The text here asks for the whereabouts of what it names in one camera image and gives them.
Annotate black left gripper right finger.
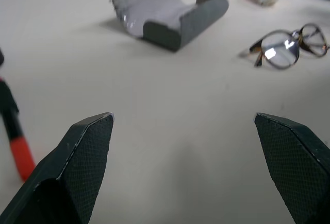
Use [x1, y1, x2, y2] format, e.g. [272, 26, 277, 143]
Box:
[254, 112, 330, 224]

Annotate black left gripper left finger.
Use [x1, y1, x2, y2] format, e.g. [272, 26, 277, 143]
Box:
[0, 112, 114, 224]

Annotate red and black marker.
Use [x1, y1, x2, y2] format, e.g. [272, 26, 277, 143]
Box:
[0, 77, 36, 182]

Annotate tortoiseshell round eyeglasses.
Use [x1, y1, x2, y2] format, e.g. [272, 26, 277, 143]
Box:
[239, 22, 330, 70]

